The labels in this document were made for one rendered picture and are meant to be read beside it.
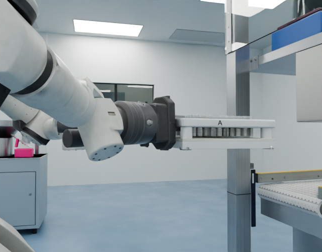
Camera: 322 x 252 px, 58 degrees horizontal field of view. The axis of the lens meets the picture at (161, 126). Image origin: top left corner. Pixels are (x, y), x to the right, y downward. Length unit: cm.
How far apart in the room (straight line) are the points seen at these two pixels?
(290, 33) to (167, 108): 52
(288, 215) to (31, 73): 87
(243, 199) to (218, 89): 551
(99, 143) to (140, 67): 559
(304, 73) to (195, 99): 543
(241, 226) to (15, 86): 91
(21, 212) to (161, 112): 274
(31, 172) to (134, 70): 349
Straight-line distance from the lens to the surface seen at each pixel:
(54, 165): 590
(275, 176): 113
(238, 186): 107
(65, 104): 40
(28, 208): 324
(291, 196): 98
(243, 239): 113
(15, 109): 101
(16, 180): 321
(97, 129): 50
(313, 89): 88
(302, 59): 92
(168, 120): 65
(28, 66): 34
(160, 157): 603
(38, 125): 102
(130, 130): 55
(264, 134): 76
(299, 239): 117
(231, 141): 70
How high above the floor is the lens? 101
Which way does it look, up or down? 1 degrees up
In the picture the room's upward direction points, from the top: straight up
